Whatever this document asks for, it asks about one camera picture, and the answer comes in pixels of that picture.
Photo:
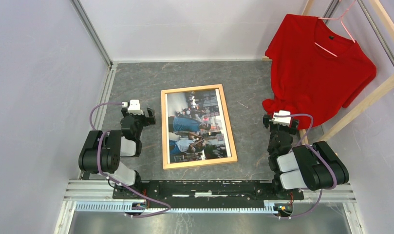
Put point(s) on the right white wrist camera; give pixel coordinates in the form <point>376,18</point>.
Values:
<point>282,118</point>

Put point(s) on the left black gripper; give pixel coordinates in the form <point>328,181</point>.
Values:
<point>147,121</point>

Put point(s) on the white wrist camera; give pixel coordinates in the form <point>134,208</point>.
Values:
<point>132,107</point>
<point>282,118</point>

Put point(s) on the wooden clothes rack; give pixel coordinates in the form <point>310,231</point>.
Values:
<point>363,26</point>

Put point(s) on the red t-shirt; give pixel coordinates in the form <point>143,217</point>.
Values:
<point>314,72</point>

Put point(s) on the wooden picture frame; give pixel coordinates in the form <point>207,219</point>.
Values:
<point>196,164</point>

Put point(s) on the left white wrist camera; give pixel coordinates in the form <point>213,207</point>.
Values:
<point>132,107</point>

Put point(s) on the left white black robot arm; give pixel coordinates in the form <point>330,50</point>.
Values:
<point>104,153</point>

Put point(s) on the photo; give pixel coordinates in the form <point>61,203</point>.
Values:
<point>198,126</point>

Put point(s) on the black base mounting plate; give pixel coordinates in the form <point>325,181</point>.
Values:
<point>197,194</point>

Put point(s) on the metal corner post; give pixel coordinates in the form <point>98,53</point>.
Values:
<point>91,31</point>

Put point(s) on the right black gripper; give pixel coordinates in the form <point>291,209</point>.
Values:
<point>291,129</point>

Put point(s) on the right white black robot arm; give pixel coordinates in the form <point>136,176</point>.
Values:
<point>314,166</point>

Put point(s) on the aluminium rail frame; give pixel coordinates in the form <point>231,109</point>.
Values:
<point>88,207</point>

